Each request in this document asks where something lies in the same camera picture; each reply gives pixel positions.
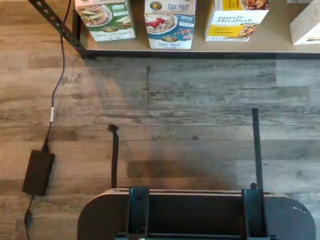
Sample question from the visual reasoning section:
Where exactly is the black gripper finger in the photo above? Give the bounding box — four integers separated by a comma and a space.
107, 124, 151, 238
241, 107, 271, 238

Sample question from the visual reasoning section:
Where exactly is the blue white Flax Plus box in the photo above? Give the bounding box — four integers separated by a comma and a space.
144, 0, 197, 50

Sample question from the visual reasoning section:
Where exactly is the yellow Purely Elizabeth box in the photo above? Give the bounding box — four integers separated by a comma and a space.
204, 0, 270, 42

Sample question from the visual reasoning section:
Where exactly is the plain grey-white carton box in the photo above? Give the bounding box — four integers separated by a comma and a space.
289, 0, 320, 46

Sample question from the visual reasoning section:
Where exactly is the green apple cinnamon oatmeal box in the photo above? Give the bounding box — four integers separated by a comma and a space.
74, 0, 137, 43

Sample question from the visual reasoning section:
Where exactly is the black metal shelf rack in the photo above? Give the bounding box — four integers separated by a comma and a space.
27, 0, 320, 61

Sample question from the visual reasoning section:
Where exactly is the black power adapter brick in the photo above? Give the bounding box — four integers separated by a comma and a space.
21, 149, 56, 197

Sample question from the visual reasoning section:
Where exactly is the black adapter cord with connector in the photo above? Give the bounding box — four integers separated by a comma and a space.
23, 194, 35, 240

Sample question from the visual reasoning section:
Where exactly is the black power cable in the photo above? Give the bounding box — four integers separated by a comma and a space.
43, 0, 72, 153

